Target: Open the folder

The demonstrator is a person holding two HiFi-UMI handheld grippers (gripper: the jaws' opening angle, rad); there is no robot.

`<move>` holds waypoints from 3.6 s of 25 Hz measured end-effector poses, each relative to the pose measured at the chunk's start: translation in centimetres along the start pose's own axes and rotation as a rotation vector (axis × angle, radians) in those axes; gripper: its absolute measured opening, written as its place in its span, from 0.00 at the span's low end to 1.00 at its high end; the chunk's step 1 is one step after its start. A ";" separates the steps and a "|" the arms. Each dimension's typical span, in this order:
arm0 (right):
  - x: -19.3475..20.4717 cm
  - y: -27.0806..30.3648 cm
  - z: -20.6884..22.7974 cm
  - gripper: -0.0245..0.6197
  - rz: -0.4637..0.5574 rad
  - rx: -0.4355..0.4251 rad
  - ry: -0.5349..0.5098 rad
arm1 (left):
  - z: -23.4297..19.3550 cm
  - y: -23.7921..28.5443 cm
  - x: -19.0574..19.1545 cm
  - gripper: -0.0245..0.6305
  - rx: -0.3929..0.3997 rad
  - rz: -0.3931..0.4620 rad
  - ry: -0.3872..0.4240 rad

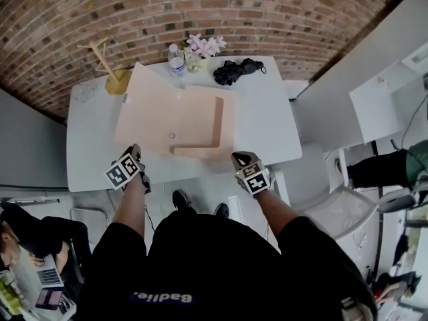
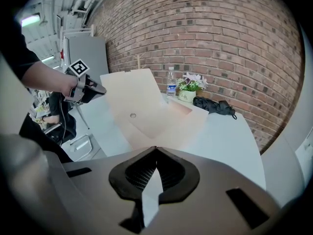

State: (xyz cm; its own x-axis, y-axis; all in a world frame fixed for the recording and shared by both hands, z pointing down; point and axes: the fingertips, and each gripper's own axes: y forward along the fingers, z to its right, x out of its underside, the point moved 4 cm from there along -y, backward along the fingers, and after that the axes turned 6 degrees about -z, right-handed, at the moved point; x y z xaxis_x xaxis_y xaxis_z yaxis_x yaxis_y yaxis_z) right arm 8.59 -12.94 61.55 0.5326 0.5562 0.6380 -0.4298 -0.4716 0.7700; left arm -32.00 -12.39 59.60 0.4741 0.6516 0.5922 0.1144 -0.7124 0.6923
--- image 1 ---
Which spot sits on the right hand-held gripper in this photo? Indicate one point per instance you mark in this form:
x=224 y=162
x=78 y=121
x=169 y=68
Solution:
x=255 y=182

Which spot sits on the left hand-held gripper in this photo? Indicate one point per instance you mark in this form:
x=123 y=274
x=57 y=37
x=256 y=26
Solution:
x=122 y=172

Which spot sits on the person's left forearm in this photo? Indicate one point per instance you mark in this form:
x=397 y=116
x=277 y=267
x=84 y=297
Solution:
x=128 y=202

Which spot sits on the person's right forearm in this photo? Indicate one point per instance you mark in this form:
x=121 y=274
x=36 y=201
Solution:
x=277 y=209

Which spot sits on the person's right black shoe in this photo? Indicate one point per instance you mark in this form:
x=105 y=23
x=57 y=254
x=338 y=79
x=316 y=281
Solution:
x=222 y=210

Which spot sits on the person's black shoe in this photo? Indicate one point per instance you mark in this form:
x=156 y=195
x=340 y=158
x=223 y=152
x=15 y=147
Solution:
x=222 y=210
x=180 y=201

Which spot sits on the person's left black shoe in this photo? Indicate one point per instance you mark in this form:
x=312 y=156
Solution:
x=180 y=201

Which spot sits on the wooden branch stand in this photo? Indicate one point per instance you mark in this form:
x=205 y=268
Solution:
x=117 y=82

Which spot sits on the clear plastic object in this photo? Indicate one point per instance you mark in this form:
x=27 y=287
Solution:
x=85 y=94

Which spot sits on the black folded umbrella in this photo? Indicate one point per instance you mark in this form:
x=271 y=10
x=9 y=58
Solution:
x=235 y=70

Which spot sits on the clear plastic water bottle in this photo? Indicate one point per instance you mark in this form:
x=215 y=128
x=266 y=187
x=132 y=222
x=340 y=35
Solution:
x=176 y=62

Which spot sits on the person's black clothing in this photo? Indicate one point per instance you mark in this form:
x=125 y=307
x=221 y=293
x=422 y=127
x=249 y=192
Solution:
x=214 y=266

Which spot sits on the grey chair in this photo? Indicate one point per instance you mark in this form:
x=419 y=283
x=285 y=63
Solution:
x=347 y=209

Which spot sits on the pink flowers in pot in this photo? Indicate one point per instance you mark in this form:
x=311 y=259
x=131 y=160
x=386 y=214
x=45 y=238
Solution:
x=202 y=50

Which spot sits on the white shelf unit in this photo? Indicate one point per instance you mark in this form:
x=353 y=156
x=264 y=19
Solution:
x=371 y=112

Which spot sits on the silver laptop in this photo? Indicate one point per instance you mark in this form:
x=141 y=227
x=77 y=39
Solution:
x=50 y=273

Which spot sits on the dark tablet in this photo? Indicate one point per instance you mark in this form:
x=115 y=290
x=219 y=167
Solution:
x=49 y=299

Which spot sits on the beige waist pouch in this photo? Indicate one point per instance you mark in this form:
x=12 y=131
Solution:
x=357 y=309

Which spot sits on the yellow-green container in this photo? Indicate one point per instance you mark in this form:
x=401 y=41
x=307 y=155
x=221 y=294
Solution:
x=10 y=296

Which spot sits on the metal chair frame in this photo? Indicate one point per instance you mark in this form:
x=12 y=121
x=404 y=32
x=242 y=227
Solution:
x=97 y=212

